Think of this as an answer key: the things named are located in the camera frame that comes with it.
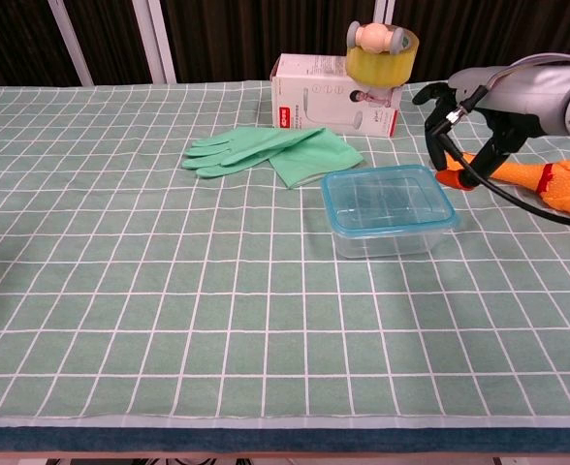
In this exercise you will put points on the clear plastic container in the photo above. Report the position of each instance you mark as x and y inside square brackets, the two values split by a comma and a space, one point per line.
[387, 247]

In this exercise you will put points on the white red product box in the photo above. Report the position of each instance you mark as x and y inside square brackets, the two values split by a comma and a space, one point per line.
[324, 106]

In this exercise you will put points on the green white checked tablecloth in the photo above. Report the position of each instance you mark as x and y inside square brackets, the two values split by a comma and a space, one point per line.
[120, 290]

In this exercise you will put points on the blue transparent lid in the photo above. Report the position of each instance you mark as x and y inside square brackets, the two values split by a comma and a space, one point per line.
[387, 198]

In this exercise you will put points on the beige grey toy dumbbell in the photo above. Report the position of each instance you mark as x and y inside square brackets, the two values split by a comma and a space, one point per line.
[372, 38]

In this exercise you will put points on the dark blue under cloth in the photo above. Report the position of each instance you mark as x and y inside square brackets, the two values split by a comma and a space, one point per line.
[217, 440]

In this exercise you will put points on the black curtain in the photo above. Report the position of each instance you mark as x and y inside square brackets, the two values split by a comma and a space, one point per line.
[265, 39]

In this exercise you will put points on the yellowish clear tape roll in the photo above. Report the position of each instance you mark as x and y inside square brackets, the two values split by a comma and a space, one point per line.
[377, 70]

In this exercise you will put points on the white frame post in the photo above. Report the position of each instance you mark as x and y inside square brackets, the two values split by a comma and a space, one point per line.
[159, 43]
[74, 48]
[384, 9]

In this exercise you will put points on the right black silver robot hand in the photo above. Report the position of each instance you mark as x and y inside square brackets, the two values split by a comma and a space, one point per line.
[517, 97]

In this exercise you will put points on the green rubber glove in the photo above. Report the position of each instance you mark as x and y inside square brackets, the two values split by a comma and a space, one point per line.
[304, 155]

